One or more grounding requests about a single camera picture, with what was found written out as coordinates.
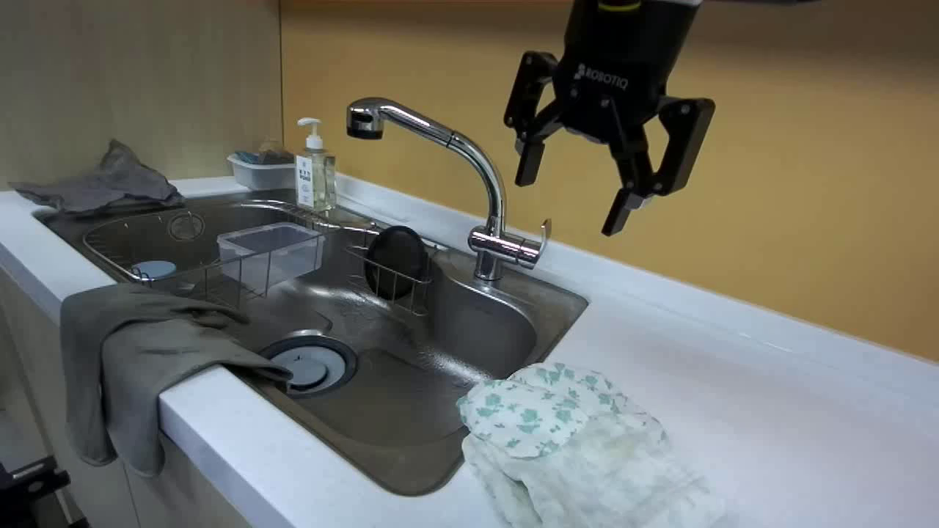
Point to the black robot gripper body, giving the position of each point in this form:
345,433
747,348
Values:
618,59

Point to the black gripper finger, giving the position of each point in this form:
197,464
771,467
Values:
532,108
677,149

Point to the white towel with green print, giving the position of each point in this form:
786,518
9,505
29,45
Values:
576,451

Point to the chrome kitchen faucet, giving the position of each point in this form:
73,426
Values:
480,166

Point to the black round sink strainer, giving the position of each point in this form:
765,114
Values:
398,259

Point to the clear soap pump bottle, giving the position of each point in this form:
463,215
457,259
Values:
312,177

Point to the stainless steel sink basin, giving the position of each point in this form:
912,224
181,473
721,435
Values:
441,334

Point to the dark scrubber sponge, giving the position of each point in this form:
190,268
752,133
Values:
263,156

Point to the white plastic sponge tray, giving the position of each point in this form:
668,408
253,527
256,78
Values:
260,177

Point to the clear plastic container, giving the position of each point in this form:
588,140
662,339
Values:
269,254

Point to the round sink drain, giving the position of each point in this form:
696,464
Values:
312,366

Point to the blue round disc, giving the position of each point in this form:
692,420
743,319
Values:
155,268

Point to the crumpled grey cloth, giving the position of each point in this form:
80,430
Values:
112,180

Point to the large grey cloth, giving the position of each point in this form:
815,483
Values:
128,353

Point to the black object by cabinet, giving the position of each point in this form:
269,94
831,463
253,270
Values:
31,495

